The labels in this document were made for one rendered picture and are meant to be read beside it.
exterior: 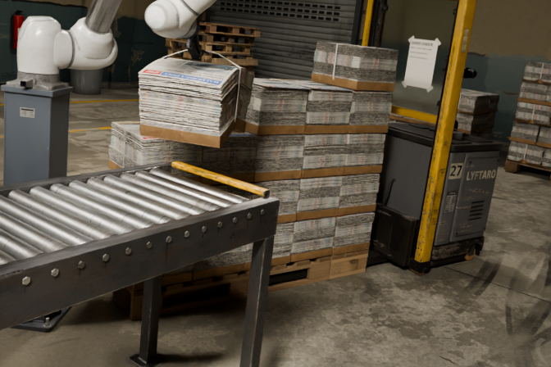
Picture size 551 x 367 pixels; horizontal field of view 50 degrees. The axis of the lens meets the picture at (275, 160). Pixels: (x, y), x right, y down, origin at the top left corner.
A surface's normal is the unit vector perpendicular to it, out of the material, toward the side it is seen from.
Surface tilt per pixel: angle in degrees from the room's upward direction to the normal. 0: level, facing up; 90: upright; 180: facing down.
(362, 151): 90
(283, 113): 90
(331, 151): 89
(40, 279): 90
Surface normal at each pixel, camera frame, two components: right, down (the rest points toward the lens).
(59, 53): 0.73, 0.26
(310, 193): 0.58, 0.23
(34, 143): -0.05, 0.22
